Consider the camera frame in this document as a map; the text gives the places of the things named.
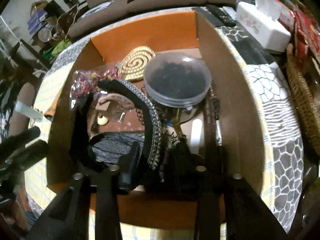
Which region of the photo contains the wicker basket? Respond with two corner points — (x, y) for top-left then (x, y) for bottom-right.
(286, 43), (319, 155)

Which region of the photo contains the black patterned headband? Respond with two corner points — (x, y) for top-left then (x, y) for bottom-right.
(98, 79), (161, 170)

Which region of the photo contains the cream spiral hair brush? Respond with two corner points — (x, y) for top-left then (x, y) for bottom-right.
(96, 45), (156, 126)

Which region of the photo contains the orange cardboard box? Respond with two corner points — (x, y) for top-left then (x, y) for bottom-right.
(46, 10), (267, 224)

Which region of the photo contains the white tissue box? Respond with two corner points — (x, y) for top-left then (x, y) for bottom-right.
(236, 2), (291, 53)

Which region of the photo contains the brown chair back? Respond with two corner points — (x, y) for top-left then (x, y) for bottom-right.
(8, 83), (36, 136)

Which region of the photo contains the grey knitted pouch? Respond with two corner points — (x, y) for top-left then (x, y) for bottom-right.
(89, 132), (144, 164)

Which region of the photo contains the orange cloth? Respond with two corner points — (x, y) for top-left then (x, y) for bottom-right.
(44, 96), (59, 121)

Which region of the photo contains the brown leather keychain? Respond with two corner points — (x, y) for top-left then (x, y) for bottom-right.
(95, 93), (135, 126)

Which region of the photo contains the pale green tube bottle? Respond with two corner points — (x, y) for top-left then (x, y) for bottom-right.
(15, 101), (44, 122)

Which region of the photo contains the yellow checked tablecloth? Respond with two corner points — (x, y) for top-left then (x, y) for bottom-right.
(23, 62), (228, 240)

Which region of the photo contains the green bag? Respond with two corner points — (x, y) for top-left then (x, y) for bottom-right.
(51, 39), (72, 57)

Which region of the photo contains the bag of colourful hair ties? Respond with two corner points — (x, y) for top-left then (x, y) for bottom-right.
(69, 66), (120, 109)

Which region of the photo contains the black remote control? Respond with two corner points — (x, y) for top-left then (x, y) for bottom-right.
(206, 4), (236, 27)

